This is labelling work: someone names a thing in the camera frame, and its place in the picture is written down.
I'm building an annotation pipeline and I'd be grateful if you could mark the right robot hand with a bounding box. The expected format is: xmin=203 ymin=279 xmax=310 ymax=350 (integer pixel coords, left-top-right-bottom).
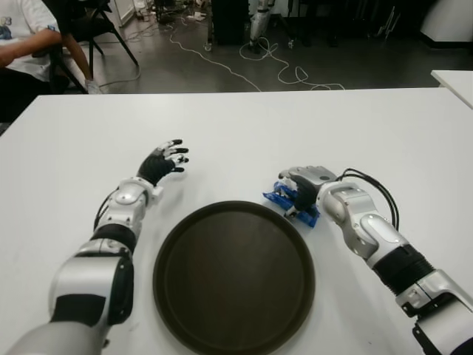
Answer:
xmin=277 ymin=165 xmax=339 ymax=219

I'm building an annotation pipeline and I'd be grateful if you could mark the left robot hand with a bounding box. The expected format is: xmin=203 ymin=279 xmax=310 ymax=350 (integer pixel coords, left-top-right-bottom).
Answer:
xmin=136 ymin=138 xmax=190 ymax=186

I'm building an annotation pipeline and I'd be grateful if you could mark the blue Oreo cookie package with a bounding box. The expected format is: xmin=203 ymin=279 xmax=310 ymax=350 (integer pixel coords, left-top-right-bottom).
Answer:
xmin=262 ymin=180 xmax=321 ymax=229

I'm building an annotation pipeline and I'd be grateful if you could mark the round dark brown tray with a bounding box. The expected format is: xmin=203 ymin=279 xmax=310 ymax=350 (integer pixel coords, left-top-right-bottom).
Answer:
xmin=153 ymin=200 xmax=317 ymax=355

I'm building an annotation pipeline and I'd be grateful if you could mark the person with bare leg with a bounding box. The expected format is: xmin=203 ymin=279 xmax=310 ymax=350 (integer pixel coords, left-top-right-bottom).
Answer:
xmin=61 ymin=33 xmax=103 ymax=95

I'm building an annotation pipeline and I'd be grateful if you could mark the black chair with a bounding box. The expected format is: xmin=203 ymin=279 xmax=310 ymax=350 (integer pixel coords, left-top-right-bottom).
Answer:
xmin=41 ymin=0 xmax=140 ymax=89

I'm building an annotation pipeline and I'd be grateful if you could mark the black wheeled stand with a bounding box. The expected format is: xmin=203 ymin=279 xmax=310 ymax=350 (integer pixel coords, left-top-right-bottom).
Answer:
xmin=273 ymin=0 xmax=341 ymax=48

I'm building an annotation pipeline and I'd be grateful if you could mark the white panel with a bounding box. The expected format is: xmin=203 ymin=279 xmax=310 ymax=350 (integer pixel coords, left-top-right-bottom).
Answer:
xmin=112 ymin=0 xmax=137 ymax=27

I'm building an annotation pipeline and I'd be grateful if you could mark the black cabinet on casters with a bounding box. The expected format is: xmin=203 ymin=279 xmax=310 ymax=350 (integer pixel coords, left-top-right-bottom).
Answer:
xmin=205 ymin=0 xmax=252 ymax=52

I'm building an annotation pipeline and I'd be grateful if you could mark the silver robot leg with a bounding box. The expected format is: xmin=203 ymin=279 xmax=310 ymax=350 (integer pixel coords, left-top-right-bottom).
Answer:
xmin=249 ymin=0 xmax=275 ymax=47

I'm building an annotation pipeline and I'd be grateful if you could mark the metal folding stand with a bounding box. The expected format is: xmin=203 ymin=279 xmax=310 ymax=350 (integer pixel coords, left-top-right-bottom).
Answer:
xmin=375 ymin=3 xmax=402 ymax=38

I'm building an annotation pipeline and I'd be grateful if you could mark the white side table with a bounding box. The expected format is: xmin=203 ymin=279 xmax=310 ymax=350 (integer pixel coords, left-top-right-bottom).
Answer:
xmin=430 ymin=69 xmax=473 ymax=110

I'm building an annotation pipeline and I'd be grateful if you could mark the seated person in white shirt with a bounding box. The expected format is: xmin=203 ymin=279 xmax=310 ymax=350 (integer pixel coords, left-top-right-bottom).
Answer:
xmin=0 ymin=0 xmax=71 ymax=123

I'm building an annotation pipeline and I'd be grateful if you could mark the white cabinet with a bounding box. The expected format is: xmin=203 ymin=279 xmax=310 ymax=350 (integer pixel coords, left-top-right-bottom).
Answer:
xmin=419 ymin=0 xmax=473 ymax=48

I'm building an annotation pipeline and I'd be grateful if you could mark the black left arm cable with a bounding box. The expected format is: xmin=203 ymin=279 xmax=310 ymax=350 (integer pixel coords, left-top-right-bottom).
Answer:
xmin=93 ymin=192 xmax=116 ymax=230

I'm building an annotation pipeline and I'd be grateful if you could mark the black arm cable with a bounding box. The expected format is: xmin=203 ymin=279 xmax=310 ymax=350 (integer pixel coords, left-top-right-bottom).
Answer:
xmin=338 ymin=168 xmax=403 ymax=230
xmin=93 ymin=192 xmax=116 ymax=230

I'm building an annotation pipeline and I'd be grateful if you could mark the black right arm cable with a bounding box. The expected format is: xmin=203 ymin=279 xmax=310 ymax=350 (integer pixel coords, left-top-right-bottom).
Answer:
xmin=338 ymin=168 xmax=403 ymax=230

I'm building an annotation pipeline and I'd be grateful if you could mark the grey floor cable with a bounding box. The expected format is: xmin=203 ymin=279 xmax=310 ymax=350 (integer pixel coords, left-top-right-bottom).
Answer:
xmin=99 ymin=66 xmax=142 ymax=89

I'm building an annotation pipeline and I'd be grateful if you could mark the coiled white floor cable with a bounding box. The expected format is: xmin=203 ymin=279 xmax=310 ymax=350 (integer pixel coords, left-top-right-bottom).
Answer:
xmin=239 ymin=35 xmax=347 ymax=91

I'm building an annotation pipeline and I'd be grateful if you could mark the long white floor cable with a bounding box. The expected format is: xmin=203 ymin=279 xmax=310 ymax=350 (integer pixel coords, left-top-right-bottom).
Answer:
xmin=168 ymin=22 xmax=262 ymax=92

